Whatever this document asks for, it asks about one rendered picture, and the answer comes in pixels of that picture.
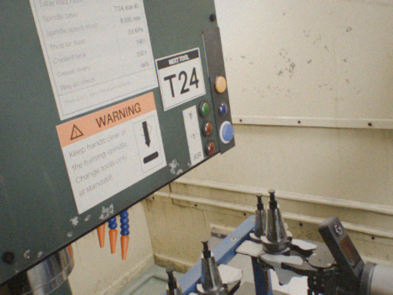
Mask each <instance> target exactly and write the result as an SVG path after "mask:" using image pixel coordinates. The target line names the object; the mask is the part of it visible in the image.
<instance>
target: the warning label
mask: <svg viewBox="0 0 393 295"><path fill-rule="evenodd" d="M56 129H57V132H58V137H59V140H60V144H61V148H62V151H63V157H64V159H65V161H66V166H67V169H68V173H69V177H70V180H71V185H72V189H73V192H74V196H75V200H76V204H77V209H78V212H79V214H81V213H83V212H84V211H86V210H87V209H89V208H91V207H92V206H94V205H96V204H98V203H99V202H102V201H103V200H106V199H108V198H109V197H111V196H113V195H114V194H116V193H118V192H120V191H122V190H123V189H125V188H127V187H128V186H130V185H132V184H134V183H136V182H138V181H139V180H141V179H143V178H145V177H146V176H148V175H150V174H152V173H153V172H155V171H158V170H159V169H161V168H163V167H165V166H166V159H165V152H164V148H163V142H162V138H161V132H160V126H159V122H158V119H157V113H156V109H155V103H154V96H153V93H152V92H151V93H148V94H146V95H143V96H140V97H137V98H134V99H132V100H129V101H126V102H124V103H120V104H118V105H115V106H112V107H110V108H107V109H103V110H101V111H98V112H95V113H93V114H89V115H87V116H84V117H81V118H79V119H76V120H72V121H70V122H67V123H64V124H61V125H58V126H56Z"/></svg>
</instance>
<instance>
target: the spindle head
mask: <svg viewBox="0 0 393 295"><path fill-rule="evenodd" d="M142 1H143V5H144V12H145V16H146V23H147V29H148V33H149V39H150V46H151V50H152V56H153V61H154V60H156V59H159V58H164V57H168V56H171V55H175V54H177V53H181V52H185V51H188V50H192V49H196V48H199V53H200V61H201V68H202V73H203V81H204V89H205V94H204V95H202V96H199V97H197V98H194V99H192V100H190V101H187V102H185V103H182V104H180V105H178V106H175V107H173V108H171V109H168V110H166V111H164V109H163V102H162V98H161V92H160V88H159V84H158V78H157V84H158V86H157V87H154V88H151V89H149V90H147V91H145V92H142V93H139V94H136V95H133V96H130V97H128V98H124V99H122V100H119V101H116V102H113V103H110V104H107V105H104V106H101V107H98V108H96V109H92V110H90V111H87V112H84V113H81V114H78V115H76V116H73V117H70V118H67V119H64V120H60V116H59V113H58V108H57V105H56V100H55V96H54V92H53V88H52V84H51V81H50V76H49V72H48V69H47V64H46V61H45V59H44V54H43V51H42V47H41V42H40V39H39V34H38V32H37V27H36V22H35V19H34V15H33V13H32V9H31V4H30V1H29V0H0V287H2V286H4V285H5V284H7V283H9V282H11V281H12V280H14V279H16V278H17V277H19V276H20V275H22V274H24V273H25V272H27V271H28V270H30V269H32V268H33V267H35V266H36V265H38V264H40V263H41V262H43V261H44V260H46V259H48V258H50V257H52V256H53V255H55V254H57V253H58V252H60V251H61V250H63V248H65V247H67V246H68V245H70V244H72V243H74V242H76V241H77V240H79V239H80V238H82V237H84V236H85V235H87V234H89V233H90V232H92V231H93V230H95V229H97V228H98V227H100V226H102V225H103V224H105V223H107V222H109V221H110V220H112V219H114V218H115V217H117V216H118V215H119V214H120V213H123V212H124V211H125V210H127V209H129V208H131V207H132V206H133V205H135V204H137V203H139V202H140V201H142V200H144V199H145V198H147V197H148V196H150V195H152V194H153V193H155V192H156V191H159V190H160V189H162V188H164V187H165V186H167V185H168V184H170V183H172V182H173V181H175V180H177V179H178V178H180V177H181V176H183V175H185V174H186V173H188V172H190V171H191V170H193V169H194V168H196V167H198V166H199V165H201V164H202V163H204V162H206V161H207V160H209V159H211V158H212V157H214V156H215V155H217V154H218V153H219V152H220V151H219V142H218V137H217V130H216V122H215V117H214V109H213V104H212V96H211V88H210V83H209V76H208V67H207V63H206V55H205V50H204V42H203V32H202V30H206V29H209V28H214V27H217V26H218V24H217V15H216V7H215V1H214V0H142ZM154 67H155V61H154ZM155 73H156V77H157V72H156V67H155ZM151 92H152V93H153V96H154V103H155V109H156V113H157V119H158V122H159V126H160V132H161V138H162V142H163V148H164V152H165V159H166V166H165V167H163V168H161V169H159V170H158V171H155V172H153V173H152V174H150V175H148V176H146V177H145V178H143V179H141V180H139V181H138V182H136V183H134V184H132V185H130V186H128V187H127V188H125V189H123V190H122V191H120V192H118V193H116V194H114V195H113V196H111V197H109V198H108V199H106V200H103V201H102V202H99V203H98V204H96V205H94V206H92V207H91V208H89V209H87V210H86V211H84V212H83V213H81V214H79V212H78V209H77V204H76V200H75V196H74V192H73V189H72V185H71V180H70V177H69V173H68V169H67V166H66V161H65V159H64V157H63V151H62V148H61V144H60V140H59V137H58V132H57V129H56V126H58V125H61V124H64V123H67V122H70V121H72V120H76V119H79V118H81V117H84V116H87V115H89V114H93V113H95V112H98V111H101V110H103V109H107V108H110V107H112V106H115V105H118V104H120V103H124V102H126V101H129V100H132V99H134V98H137V97H140V96H143V95H146V94H148V93H151ZM203 100H206V101H207V102H208V103H209V105H210V113H209V115H208V116H207V117H206V118H202V117H201V116H200V114H199V110H198V108H199V105H200V103H201V102H202V101H203ZM193 106H195V107H196V114H197V118H198V126H199V130H200V138H201V145H202V150H203V157H204V160H202V161H201V162H198V163H197V164H195V165H194V166H192V163H191V159H190V152H189V145H188V141H187V134H186V129H185V122H184V115H183V111H184V110H186V109H188V108H191V107H193ZM206 120H210V121H211V122H212V125H213V132H212V135H211V136H210V137H208V138H207V137H205V136H203V134H202V130H201V129H202V125H203V122H204V121H206ZM208 140H214V142H215V144H216V151H215V153H214V155H213V156H212V157H208V156H207V155H206V153H205V149H204V148H205V144H206V142H207V141H208Z"/></svg>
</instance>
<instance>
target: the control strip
mask: <svg viewBox="0 0 393 295"><path fill-rule="evenodd" d="M202 32H203V40H204V49H205V53H206V61H207V66H208V74H209V83H210V88H211V96H212V104H213V109H214V117H215V122H216V130H217V137H218V142H219V151H220V155H222V154H223V153H224V152H226V151H228V150H230V149H231V148H233V147H235V146H236V144H235V135H233V138H232V140H231V141H224V139H223V138H222V128H223V126H224V125H225V124H227V123H229V124H232V125H233V121H232V112H231V107H230V99H229V93H228V84H227V86H226V89H225V90H224V92H222V93H219V92H218V91H217V89H216V80H217V78H218V77H220V76H222V77H223V78H224V79H225V80H226V83H227V75H226V70H225V61H224V57H223V52H222V43H221V37H220V29H219V26H217V27H214V28H209V29H204V30H202ZM204 103H207V104H208V105H209V103H208V102H207V101H206V100H203V101H202V102H201V103H200V105H199V108H198V110H199V114H200V116H201V117H202V118H206V117H207V116H208V115H209V113H210V105H209V113H208V115H206V116H205V115H203V113H202V110H201V109H202V105H203V104H204ZM222 103H225V104H226V105H227V107H228V111H227V112H226V114H225V115H222V114H221V112H220V106H221V104H222ZM207 123H210V124H211V125H212V122H211V121H210V120H206V121H204V122H203V125H202V129H201V130H202V134H203V136H205V137H207V138H208V137H210V136H211V135H212V132H213V125H212V132H211V134H210V135H207V134H206V133H205V125H206V124H207ZM210 142H213V143H214V144H215V142H214V140H208V141H207V142H206V144H205V148H204V149H205V153H206V155H207V156H208V157H212V156H213V155H214V153H215V151H216V144H215V151H214V153H213V154H212V155H210V153H209V152H208V145H209V143H210Z"/></svg>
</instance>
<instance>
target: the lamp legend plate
mask: <svg viewBox="0 0 393 295"><path fill-rule="evenodd" d="M183 115H184V122H185V129H186V134H187V141H188V145H189V152H190V159H191V163H192V166H194V165H195V164H197V163H198V162H201V161H202V160H204V157H203V150H202V145H201V138H200V130H199V126H198V118H197V111H196V107H195V106H193V107H191V108H188V109H186V110H184V111H183Z"/></svg>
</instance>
